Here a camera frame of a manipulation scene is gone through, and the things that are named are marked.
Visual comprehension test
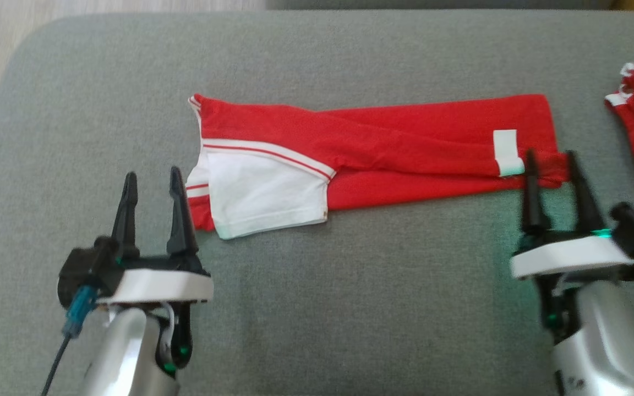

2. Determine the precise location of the grey sofa seat cushion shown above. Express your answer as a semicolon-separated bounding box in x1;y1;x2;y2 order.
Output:
0;9;634;396

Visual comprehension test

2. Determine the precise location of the grey sofa back cushion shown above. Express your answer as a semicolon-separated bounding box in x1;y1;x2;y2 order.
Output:
265;0;616;11

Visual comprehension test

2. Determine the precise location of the red white basketball jersey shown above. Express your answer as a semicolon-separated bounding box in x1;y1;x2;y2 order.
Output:
185;93;570;241

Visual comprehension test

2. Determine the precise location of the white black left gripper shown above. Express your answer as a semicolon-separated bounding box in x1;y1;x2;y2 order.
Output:
97;167;214;306

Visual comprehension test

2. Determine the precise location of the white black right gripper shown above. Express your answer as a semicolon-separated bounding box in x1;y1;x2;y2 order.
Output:
510;148;634;281

